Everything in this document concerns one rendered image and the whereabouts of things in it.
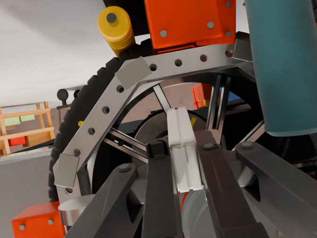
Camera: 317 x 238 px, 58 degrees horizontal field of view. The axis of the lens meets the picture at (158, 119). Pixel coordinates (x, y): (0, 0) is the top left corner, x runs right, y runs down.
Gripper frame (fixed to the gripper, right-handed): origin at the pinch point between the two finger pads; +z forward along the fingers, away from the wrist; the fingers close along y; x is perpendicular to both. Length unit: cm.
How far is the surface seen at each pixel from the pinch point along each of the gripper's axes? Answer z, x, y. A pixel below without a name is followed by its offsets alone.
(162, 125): 79, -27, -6
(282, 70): 20.1, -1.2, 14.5
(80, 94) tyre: 38.5, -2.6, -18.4
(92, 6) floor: 167, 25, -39
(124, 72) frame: 31.2, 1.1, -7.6
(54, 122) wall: 974, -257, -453
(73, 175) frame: 25.9, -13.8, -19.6
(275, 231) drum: 12.1, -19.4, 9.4
